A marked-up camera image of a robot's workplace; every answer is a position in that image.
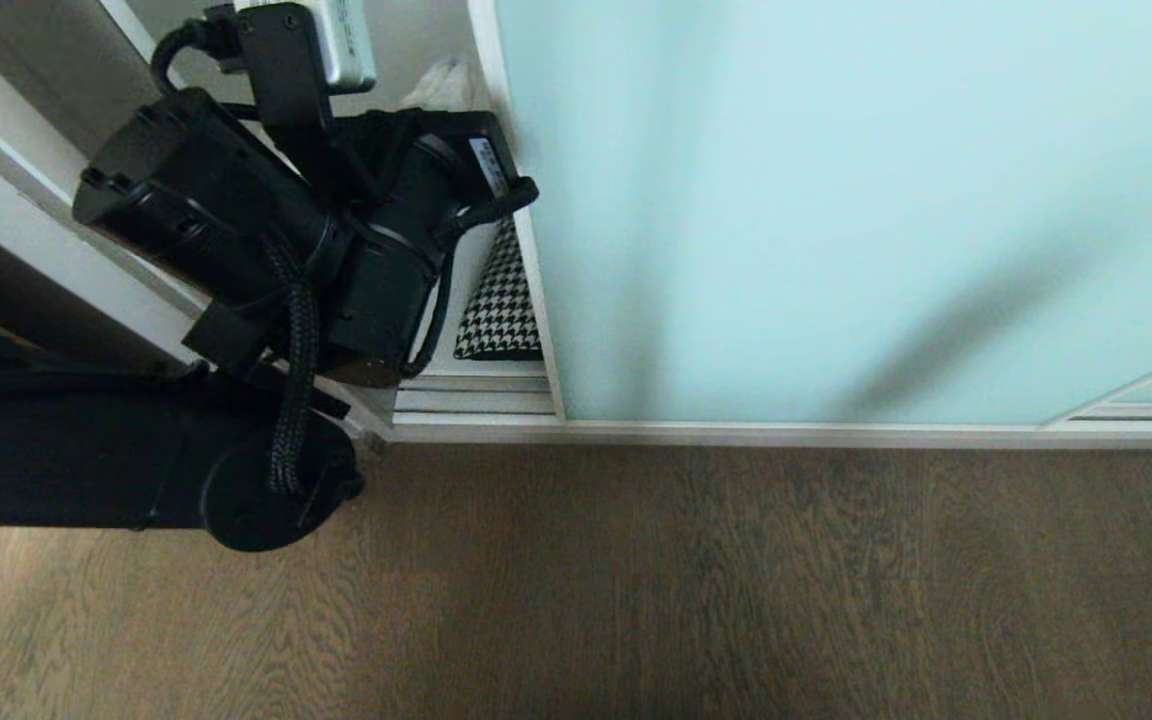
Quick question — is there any white plastic bag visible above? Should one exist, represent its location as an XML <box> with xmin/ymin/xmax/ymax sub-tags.
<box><xmin>400</xmin><ymin>57</ymin><xmax>483</xmax><ymax>114</ymax></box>

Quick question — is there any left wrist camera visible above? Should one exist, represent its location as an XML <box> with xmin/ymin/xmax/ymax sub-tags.
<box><xmin>151</xmin><ymin>0</ymin><xmax>378</xmax><ymax>181</ymax></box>

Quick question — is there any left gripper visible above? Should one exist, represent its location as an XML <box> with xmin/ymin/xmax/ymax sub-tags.
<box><xmin>334</xmin><ymin>108</ymin><xmax>524</xmax><ymax>263</ymax></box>

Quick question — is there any black cable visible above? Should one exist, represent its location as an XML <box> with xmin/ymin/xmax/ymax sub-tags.
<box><xmin>404</xmin><ymin>177</ymin><xmax>541</xmax><ymax>380</ymax></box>

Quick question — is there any houndstooth patterned fabric item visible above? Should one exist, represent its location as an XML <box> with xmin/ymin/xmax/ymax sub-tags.
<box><xmin>453</xmin><ymin>215</ymin><xmax>545</xmax><ymax>362</ymax></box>

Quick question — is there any white door floor track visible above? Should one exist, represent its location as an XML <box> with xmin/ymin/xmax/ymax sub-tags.
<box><xmin>388</xmin><ymin>374</ymin><xmax>1152</xmax><ymax>448</ymax></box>

